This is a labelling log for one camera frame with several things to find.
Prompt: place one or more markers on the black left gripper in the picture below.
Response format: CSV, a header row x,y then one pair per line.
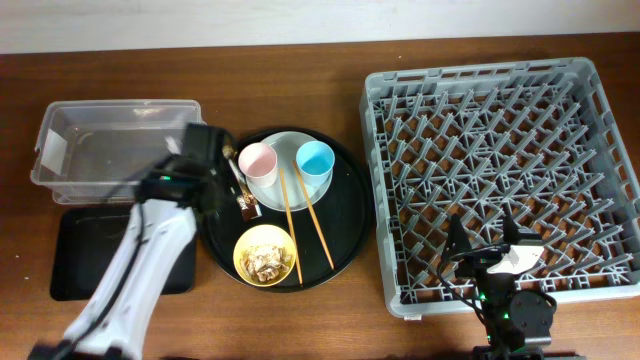
x,y
230,186

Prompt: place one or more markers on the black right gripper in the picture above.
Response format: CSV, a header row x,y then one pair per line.
x,y
480,257

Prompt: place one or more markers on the brown gold snack wrapper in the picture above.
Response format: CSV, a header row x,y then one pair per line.
x,y
249,205

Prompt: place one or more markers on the wooden chopstick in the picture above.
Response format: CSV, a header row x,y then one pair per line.
x,y
313,215
290,223

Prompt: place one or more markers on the yellow bowl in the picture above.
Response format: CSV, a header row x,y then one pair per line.
x,y
263,235

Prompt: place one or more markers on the food scraps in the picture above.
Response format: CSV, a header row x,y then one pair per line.
x,y
265,263

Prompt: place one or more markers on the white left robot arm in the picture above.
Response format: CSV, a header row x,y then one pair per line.
x,y
114,323

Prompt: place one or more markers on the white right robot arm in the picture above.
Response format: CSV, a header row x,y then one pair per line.
x,y
517,322

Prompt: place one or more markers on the grey dishwasher rack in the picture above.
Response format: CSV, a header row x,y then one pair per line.
x,y
534,139

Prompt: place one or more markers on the pink cup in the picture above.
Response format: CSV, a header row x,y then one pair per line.
x,y
258,162

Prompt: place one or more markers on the grey plate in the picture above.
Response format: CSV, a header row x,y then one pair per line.
x,y
286,145

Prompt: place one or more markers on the black round tray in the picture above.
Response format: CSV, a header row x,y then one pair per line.
x,y
345,214

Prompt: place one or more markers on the blue cup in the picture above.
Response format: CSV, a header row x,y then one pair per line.
x,y
315,160

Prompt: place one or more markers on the clear plastic bin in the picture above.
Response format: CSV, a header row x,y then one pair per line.
x,y
87,148

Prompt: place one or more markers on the black rectangular tray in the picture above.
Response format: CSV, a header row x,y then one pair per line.
x,y
87,240

